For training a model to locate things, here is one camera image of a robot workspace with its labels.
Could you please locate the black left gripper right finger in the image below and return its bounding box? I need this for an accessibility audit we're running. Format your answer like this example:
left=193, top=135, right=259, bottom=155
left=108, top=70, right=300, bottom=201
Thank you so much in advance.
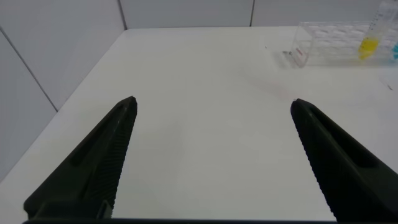
left=290, top=98, right=398, bottom=223

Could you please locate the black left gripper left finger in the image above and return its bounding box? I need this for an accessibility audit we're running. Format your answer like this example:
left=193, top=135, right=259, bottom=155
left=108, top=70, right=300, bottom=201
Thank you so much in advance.
left=23, top=95, right=138, bottom=220

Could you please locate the test tube with yellow pigment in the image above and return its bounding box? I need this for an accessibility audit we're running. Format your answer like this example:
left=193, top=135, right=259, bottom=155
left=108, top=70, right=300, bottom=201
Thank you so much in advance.
left=357, top=0, right=398, bottom=61

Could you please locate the clear acrylic test tube rack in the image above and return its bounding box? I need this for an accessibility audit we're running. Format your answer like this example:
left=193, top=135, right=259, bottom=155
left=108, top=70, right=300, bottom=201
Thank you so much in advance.
left=290, top=21, right=398, bottom=68

